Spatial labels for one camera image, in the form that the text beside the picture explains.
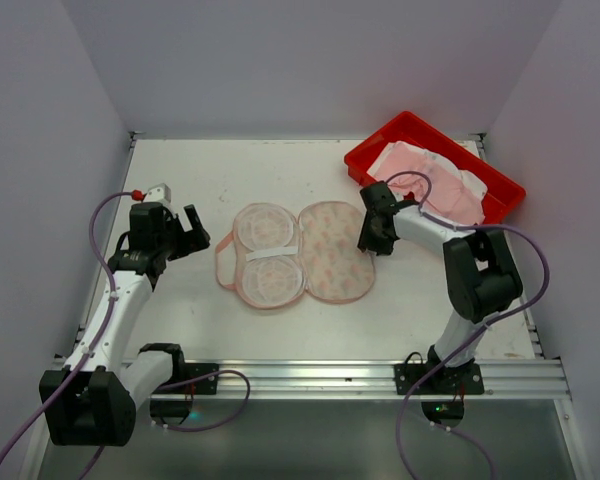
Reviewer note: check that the pink bra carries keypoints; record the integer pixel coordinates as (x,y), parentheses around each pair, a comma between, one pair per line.
(448,198)

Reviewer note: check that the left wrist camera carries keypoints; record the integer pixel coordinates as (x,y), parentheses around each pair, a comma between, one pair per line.
(160,193)

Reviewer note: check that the white bra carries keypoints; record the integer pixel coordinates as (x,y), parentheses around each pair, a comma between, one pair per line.
(469,179)

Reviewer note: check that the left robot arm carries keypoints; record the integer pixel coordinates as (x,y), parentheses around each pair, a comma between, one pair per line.
(93,399)

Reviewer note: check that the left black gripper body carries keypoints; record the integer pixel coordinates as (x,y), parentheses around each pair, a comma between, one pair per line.
(186,238)

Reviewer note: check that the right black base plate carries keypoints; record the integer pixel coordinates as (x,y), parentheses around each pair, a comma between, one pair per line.
(459,381)

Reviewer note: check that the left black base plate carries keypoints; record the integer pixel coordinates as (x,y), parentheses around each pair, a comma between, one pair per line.
(205,387)

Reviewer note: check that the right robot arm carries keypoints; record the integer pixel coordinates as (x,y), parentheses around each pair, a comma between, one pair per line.
(482,279)

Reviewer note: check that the floral fabric laundry bag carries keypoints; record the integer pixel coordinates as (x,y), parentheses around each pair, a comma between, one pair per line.
(271,257)

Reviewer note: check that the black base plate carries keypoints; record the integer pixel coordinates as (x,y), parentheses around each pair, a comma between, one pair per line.
(459,381)
(205,387)

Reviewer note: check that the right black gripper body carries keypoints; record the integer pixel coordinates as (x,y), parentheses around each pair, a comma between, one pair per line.
(374,232)

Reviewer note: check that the red plastic tray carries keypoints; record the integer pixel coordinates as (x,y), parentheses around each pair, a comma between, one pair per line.
(503,193)

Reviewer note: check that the aluminium front rail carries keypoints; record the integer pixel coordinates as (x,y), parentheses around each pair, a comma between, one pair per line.
(516,379)

